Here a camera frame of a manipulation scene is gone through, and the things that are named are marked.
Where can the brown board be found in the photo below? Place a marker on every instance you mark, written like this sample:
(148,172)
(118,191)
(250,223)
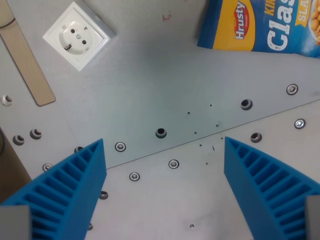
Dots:
(12,172)

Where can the white threaded insert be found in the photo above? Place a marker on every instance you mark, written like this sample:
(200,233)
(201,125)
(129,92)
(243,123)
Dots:
(6,100)

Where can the white wall power socket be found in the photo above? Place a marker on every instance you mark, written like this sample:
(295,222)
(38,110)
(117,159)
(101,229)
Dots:
(77,37)

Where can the blue yellow snack bag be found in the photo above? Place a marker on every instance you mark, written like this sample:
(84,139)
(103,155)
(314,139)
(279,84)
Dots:
(260,25)

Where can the grey threaded insert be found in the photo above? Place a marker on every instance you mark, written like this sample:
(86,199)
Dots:
(18,139)
(78,149)
(103,195)

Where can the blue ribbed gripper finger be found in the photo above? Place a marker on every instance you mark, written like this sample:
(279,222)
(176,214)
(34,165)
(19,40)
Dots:
(265,185)
(62,190)

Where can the light wooden strip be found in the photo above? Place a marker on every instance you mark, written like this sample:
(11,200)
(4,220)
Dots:
(27,62)

